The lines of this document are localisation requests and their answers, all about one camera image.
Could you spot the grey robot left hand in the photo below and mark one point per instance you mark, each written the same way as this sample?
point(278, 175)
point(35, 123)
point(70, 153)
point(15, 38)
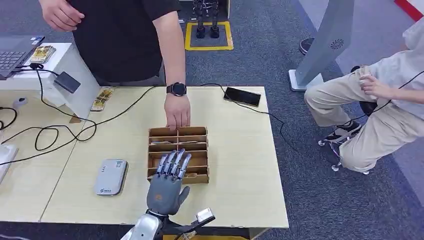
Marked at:
point(165, 197)

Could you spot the standing person's right hand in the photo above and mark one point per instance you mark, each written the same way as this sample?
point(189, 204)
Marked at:
point(61, 15)

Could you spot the seated person's hand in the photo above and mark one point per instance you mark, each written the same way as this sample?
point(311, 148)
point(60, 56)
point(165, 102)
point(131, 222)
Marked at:
point(374, 86)

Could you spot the standing person's left hand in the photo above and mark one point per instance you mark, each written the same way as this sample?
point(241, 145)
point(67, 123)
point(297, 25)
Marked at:
point(177, 111)

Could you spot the stack of gold cards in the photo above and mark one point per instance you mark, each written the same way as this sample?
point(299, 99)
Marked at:
point(102, 99)

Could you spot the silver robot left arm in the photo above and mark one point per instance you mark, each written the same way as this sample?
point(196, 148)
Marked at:
point(142, 228)

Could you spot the black wrist watch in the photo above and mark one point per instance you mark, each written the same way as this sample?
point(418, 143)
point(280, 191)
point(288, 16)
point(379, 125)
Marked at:
point(177, 89)

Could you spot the black wheeled stool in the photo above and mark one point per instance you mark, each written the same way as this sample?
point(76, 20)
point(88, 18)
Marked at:
point(368, 107)

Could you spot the seated person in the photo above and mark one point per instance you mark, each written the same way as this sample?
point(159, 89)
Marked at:
point(374, 116)

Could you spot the card in wooden box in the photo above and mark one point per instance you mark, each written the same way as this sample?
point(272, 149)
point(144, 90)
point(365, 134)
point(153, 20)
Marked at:
point(189, 142)
point(193, 175)
point(159, 142)

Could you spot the gold card pack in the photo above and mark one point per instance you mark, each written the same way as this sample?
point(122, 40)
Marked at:
point(43, 53)

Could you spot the wooden divided card box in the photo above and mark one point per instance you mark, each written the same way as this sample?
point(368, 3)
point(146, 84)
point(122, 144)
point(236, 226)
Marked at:
point(195, 165)

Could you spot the small paper tag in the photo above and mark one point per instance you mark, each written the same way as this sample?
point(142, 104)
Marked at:
point(189, 236)

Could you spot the white riser stand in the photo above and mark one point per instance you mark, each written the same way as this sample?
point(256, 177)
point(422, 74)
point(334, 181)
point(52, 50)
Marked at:
point(71, 66)

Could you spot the white flat device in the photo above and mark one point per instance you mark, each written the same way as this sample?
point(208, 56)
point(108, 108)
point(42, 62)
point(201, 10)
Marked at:
point(111, 177)

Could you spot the grey laptop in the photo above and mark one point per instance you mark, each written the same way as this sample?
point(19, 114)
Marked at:
point(13, 56)

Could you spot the standing person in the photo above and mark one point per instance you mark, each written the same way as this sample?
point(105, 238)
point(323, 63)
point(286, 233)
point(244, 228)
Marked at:
point(122, 36)

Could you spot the grey kiosk stand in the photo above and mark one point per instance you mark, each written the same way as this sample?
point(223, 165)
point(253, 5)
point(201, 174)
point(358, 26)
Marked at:
point(323, 46)

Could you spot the black smartphone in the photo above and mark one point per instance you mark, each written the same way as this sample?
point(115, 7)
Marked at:
point(242, 96)

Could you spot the black adapter box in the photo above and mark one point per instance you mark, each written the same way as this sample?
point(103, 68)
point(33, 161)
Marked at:
point(67, 82)

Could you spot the black shoe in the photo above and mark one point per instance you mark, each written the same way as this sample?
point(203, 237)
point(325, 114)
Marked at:
point(306, 46)

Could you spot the black robot legs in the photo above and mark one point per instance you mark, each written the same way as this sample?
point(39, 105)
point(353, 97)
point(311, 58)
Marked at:
point(206, 16)

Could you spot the white flat tray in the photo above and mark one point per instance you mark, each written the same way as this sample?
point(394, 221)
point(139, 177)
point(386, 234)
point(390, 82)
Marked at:
point(6, 159)

